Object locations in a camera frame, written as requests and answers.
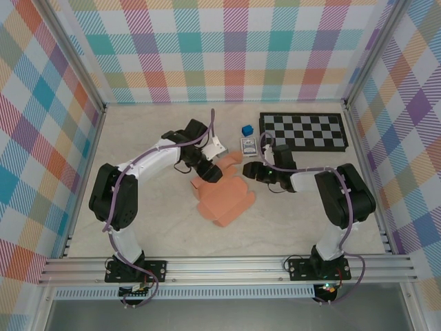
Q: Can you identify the perforated metal cable tray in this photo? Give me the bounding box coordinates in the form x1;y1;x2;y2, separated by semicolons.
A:
54;288;317;301

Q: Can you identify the pink paper box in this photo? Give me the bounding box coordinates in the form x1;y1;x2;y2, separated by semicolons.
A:
191;150;256;228

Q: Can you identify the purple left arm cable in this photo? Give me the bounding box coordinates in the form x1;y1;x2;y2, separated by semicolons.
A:
102;108;218;309

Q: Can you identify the black grey chessboard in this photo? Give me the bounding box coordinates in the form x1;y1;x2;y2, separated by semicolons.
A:
258;112;349;153

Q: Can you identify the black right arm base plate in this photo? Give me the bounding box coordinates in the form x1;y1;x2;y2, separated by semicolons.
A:
288;258;351;282

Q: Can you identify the thin aluminium wall rail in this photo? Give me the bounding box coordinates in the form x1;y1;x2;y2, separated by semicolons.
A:
104;101;346;106

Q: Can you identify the aluminium frame side rail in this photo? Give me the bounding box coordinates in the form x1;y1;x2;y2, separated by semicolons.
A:
59;105;108;259
343;101;396;256

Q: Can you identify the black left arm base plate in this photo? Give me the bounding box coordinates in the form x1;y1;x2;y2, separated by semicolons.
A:
105;260;168;284

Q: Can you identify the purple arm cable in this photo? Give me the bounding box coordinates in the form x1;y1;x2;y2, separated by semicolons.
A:
258;130;367;307
102;108;218;309

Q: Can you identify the aluminium frame post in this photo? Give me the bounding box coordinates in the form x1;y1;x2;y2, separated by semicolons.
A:
342;0;413;111
32;0;108;114

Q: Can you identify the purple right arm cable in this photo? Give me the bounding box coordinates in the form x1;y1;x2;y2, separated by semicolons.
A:
258;130;367;307

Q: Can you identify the blue playing cards pack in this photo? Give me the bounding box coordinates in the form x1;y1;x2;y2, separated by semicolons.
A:
240;137;258;159

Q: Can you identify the wide aluminium mounting rail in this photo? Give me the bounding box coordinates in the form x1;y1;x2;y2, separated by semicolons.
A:
37;254;420;286

